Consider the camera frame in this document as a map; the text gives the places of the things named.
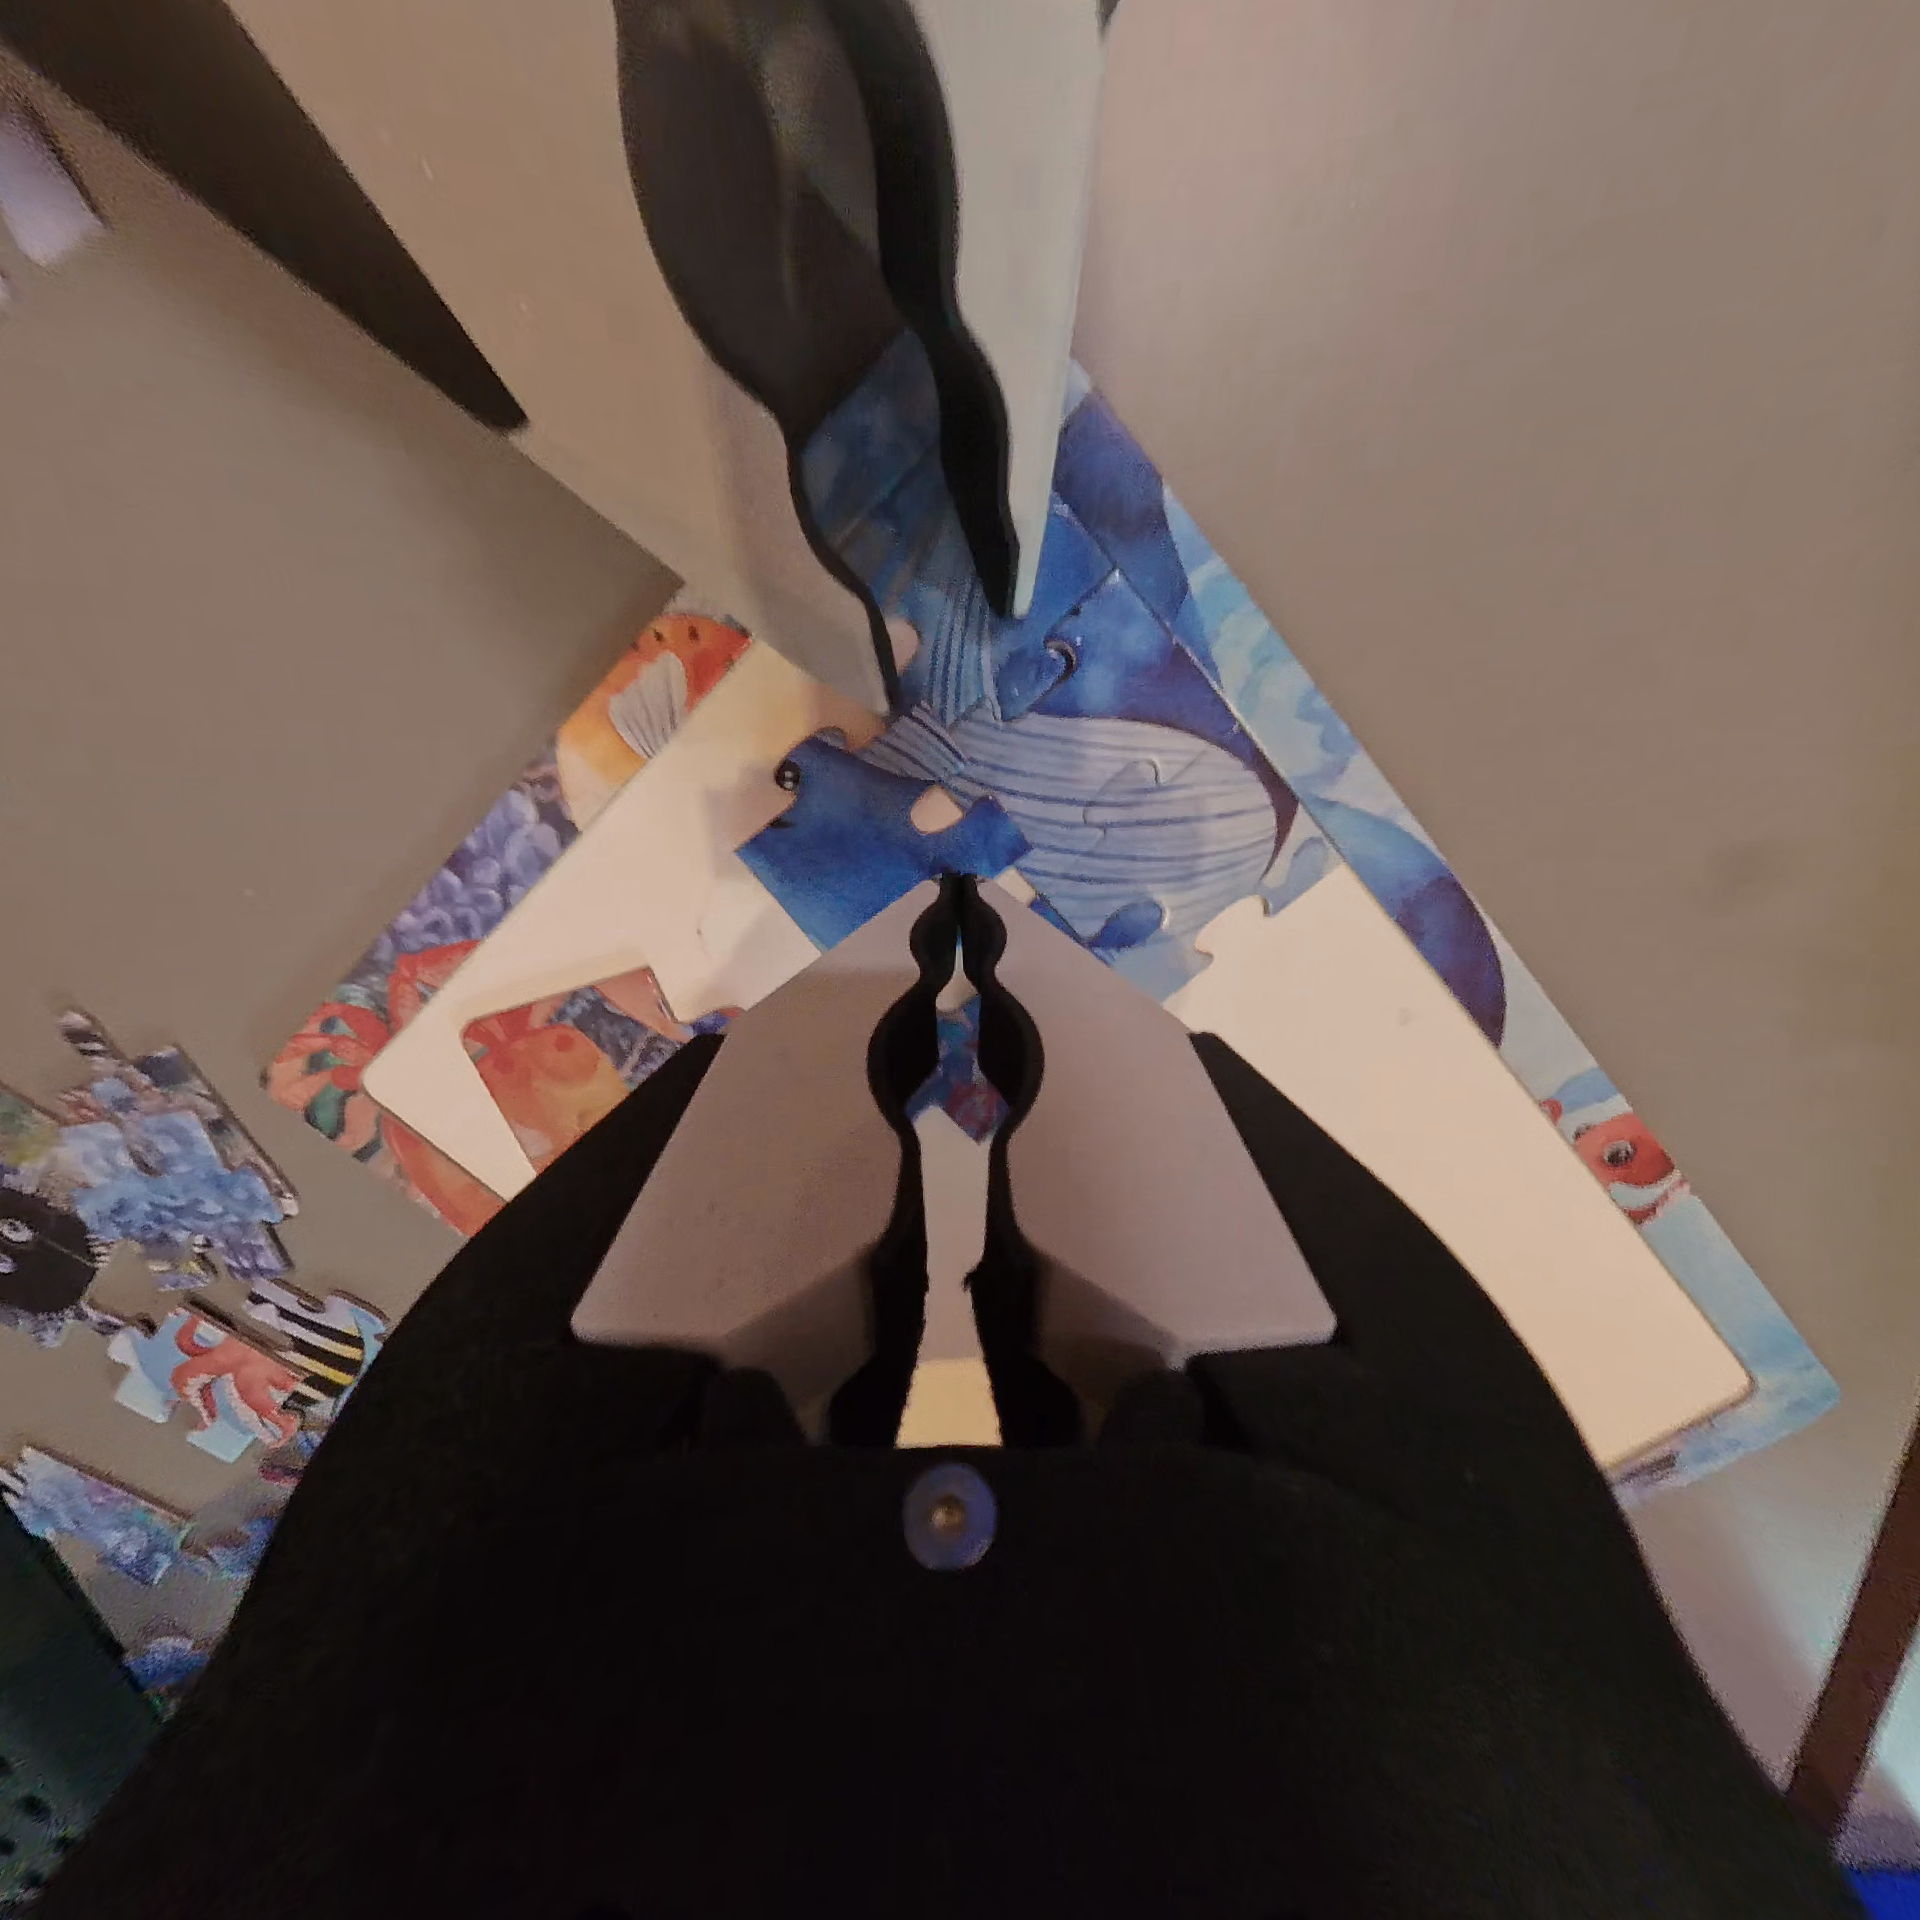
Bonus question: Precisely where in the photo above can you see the puzzle frame board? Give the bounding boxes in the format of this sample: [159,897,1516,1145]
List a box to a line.
[260,365,1844,1501]

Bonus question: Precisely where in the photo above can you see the dark blue puzzle piece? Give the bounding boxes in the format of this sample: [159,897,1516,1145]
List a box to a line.
[733,729,1038,951]

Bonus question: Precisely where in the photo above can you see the blue bubble puzzle piece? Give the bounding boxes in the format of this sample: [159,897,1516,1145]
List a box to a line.
[57,1052,300,1276]

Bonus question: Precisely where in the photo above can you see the red octopus puzzle piece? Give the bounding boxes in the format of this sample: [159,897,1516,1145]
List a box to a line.
[112,1306,322,1463]

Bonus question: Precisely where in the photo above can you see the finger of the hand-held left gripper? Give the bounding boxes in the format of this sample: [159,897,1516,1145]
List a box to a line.
[225,0,922,715]
[862,0,1121,625]

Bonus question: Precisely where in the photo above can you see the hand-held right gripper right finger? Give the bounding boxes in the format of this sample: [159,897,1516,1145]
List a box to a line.
[967,875,1337,1450]

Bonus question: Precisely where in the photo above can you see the black perforated padded panel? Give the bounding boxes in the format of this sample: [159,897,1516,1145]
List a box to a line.
[0,1499,159,1920]

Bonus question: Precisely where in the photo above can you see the jigsaw puzzle pieces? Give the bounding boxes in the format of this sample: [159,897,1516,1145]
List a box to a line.
[0,1010,395,1698]

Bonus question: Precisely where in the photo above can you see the striped blue coral puzzle piece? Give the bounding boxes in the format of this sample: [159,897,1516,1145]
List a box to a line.
[906,995,1009,1145]

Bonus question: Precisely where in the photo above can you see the striped fish puzzle piece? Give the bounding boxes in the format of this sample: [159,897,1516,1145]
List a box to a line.
[248,1276,387,1412]

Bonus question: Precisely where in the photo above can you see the orange coral puzzle piece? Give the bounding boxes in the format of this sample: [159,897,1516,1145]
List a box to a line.
[458,965,742,1180]

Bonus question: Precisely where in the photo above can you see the joined blue whale puzzle section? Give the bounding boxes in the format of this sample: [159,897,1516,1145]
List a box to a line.
[803,331,1307,964]

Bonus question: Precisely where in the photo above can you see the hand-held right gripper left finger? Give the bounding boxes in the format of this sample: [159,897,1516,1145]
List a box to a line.
[572,875,962,1450]

